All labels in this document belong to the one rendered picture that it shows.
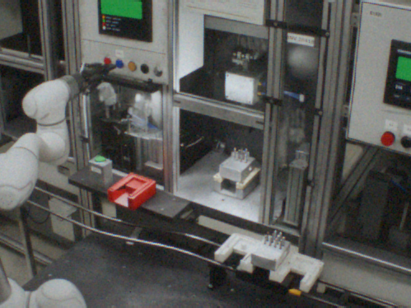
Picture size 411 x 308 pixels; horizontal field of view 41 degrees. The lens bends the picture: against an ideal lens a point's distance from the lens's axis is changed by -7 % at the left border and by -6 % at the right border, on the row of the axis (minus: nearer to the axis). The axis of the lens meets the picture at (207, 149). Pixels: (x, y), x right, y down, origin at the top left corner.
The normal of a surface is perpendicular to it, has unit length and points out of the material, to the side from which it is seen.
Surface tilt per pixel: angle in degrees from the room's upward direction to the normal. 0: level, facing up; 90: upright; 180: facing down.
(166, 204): 0
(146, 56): 90
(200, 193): 0
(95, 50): 90
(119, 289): 0
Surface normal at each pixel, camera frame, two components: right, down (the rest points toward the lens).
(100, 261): 0.01, -0.88
